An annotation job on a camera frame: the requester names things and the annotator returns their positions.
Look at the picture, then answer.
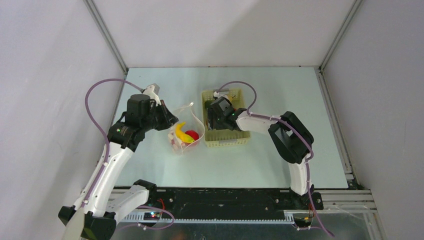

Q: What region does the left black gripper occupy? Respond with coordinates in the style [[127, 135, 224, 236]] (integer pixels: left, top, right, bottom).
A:
[[141, 99, 179, 132]]

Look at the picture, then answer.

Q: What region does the clear dotted zip bag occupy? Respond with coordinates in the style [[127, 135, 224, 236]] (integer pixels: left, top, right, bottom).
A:
[[167, 102, 205, 155]]

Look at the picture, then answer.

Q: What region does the yellow banana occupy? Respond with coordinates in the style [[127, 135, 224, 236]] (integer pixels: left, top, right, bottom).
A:
[[175, 122, 195, 144]]

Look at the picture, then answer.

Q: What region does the red pomegranate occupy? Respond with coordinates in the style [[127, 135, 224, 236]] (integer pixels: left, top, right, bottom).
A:
[[185, 130, 200, 141]]

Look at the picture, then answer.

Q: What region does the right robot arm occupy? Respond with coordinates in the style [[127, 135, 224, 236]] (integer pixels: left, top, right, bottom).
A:
[[205, 96, 316, 211]]

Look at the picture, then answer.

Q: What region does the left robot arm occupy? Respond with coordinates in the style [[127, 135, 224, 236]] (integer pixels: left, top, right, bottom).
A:
[[58, 93, 178, 240]]

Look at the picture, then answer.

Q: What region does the green avocado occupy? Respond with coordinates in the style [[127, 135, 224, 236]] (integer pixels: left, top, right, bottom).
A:
[[204, 100, 213, 110]]

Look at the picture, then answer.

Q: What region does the yellow plastic basket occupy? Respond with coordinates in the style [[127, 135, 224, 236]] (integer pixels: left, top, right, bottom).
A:
[[201, 88, 251, 148]]

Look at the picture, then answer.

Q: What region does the small circuit board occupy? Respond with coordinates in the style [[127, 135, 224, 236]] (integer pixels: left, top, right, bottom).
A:
[[143, 212, 161, 221]]

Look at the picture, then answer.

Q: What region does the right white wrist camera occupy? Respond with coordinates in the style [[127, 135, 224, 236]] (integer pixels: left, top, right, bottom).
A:
[[213, 91, 229, 100]]

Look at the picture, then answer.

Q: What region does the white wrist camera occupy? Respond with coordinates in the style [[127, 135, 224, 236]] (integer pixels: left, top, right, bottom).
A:
[[142, 83, 162, 106], [213, 91, 229, 100]]

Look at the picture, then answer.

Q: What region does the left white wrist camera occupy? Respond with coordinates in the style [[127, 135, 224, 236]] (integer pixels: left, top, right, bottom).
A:
[[142, 83, 162, 106]]

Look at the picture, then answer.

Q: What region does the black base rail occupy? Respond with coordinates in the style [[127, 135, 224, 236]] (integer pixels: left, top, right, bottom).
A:
[[146, 187, 324, 221]]

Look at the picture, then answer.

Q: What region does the white perforated cable tray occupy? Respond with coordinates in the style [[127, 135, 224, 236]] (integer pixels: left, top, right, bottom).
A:
[[120, 211, 295, 225]]

